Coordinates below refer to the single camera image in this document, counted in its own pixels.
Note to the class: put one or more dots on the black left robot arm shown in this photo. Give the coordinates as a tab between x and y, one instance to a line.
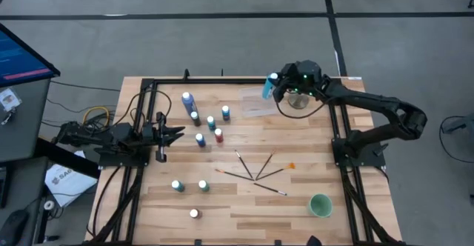
89	135

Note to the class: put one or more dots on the paintbrush flat orange bristles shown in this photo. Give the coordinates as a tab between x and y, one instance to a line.
233	175

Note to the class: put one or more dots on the small light green paint bottle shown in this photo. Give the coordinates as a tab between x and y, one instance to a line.
204	186

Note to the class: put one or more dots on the small dark green paint bottle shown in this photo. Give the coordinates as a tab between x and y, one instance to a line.
196	120

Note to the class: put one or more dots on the small teal paint bottle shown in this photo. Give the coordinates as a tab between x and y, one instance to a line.
212	124

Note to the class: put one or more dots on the white paper sheet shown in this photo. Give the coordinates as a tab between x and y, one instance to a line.
68	183

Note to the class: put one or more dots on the thin paintbrush silver ferrule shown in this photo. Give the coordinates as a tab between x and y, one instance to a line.
243	164

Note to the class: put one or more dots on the white tape roll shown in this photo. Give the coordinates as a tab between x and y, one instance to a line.
46	205

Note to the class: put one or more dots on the mint green cup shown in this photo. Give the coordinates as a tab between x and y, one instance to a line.
320	206

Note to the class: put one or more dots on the thin paintbrush brown bristles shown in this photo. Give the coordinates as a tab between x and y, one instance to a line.
265	165

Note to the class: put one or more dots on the paintbrush orange fan bristles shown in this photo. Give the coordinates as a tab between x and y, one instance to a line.
274	173

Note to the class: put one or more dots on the large teal paint bottle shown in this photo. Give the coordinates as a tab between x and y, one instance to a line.
267	88

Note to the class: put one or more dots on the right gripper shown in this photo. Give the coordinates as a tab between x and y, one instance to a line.
292	77

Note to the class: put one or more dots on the black computer mouse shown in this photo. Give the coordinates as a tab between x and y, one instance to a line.
13	225

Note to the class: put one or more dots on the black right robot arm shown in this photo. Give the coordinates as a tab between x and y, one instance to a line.
370	101

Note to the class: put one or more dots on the small dark red paint bottle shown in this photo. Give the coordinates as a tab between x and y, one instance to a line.
196	214

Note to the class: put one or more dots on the black desk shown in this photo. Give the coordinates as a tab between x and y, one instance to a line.
66	159

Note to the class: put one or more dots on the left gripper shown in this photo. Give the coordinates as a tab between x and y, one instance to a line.
161	135

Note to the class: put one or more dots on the small emerald green paint bottle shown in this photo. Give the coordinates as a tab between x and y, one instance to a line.
179	186

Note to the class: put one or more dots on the clear plastic container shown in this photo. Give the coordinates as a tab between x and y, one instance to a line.
255	107

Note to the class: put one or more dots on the small blue paint bottle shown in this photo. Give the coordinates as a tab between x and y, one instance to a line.
201	141
226	114

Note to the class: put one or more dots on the computer monitor blue screen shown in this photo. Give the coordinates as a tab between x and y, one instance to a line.
22	60

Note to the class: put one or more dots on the large purple paint bottle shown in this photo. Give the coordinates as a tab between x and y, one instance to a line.
189	105

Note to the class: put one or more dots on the lettered paintbrush long silver ferrule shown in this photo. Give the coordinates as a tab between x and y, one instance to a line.
269	189

